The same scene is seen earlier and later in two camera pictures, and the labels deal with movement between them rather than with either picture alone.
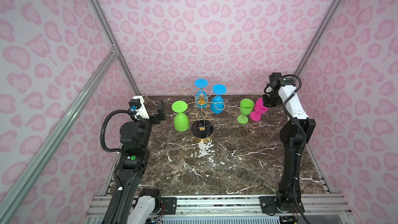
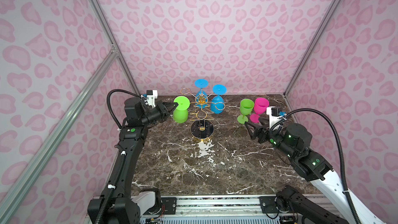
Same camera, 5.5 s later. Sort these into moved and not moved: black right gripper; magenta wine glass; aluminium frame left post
Moved: black right gripper
Not moved: magenta wine glass; aluminium frame left post
